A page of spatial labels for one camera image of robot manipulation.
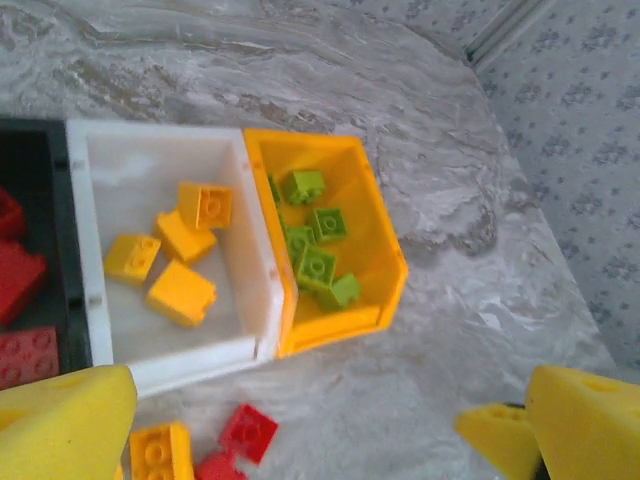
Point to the black plastic bin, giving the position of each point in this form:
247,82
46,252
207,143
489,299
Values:
30,150

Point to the yellow plastic bin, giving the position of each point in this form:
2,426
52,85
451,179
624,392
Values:
370,210

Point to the yellow lego brick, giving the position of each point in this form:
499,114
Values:
182,240
160,452
205,205
180,295
132,260

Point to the red lego brick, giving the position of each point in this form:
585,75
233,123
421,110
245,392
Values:
20,280
27,355
248,432
217,470

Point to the green lego brick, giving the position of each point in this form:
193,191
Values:
315,267
327,225
295,240
337,295
302,185

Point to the aluminium corner post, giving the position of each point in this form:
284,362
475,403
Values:
502,32

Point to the white plastic bin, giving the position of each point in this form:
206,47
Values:
150,165

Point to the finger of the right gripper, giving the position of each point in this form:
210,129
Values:
500,440

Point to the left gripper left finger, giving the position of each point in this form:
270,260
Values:
60,430

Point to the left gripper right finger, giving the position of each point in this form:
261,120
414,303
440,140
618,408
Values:
585,430

